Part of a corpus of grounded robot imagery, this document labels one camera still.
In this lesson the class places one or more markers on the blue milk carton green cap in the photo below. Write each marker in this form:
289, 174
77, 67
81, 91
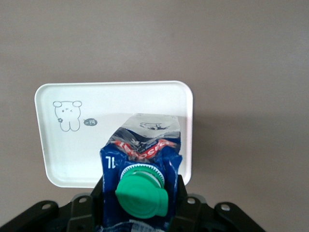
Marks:
140, 193

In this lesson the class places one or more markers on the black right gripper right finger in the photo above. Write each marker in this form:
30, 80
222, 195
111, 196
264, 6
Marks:
190, 212

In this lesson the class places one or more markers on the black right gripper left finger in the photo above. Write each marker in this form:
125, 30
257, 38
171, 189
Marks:
84, 212

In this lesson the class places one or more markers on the cream tray with rabbit print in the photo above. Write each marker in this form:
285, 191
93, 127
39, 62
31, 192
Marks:
96, 157

